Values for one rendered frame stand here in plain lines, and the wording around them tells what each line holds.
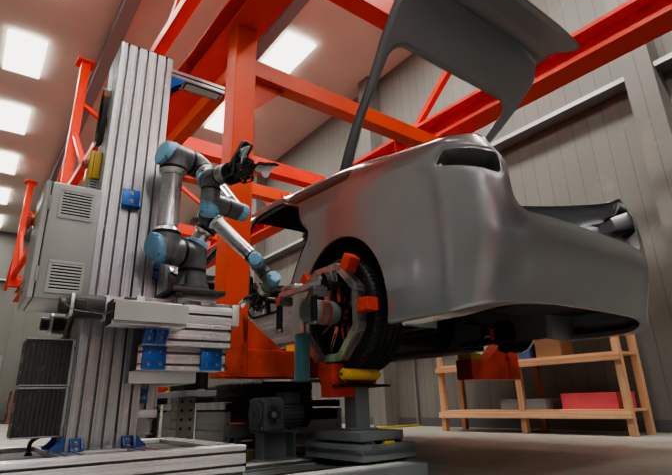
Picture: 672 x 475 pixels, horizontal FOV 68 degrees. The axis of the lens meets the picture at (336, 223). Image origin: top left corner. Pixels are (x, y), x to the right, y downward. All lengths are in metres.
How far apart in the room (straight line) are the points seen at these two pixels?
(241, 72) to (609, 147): 4.65
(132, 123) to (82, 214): 0.52
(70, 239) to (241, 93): 1.82
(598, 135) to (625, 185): 0.75
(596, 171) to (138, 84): 5.52
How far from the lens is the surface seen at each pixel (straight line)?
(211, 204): 1.97
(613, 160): 6.82
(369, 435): 2.77
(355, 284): 2.71
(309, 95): 4.03
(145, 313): 1.95
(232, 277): 3.11
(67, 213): 2.26
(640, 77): 6.71
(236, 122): 3.51
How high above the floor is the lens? 0.37
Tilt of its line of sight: 20 degrees up
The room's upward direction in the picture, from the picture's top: 2 degrees counter-clockwise
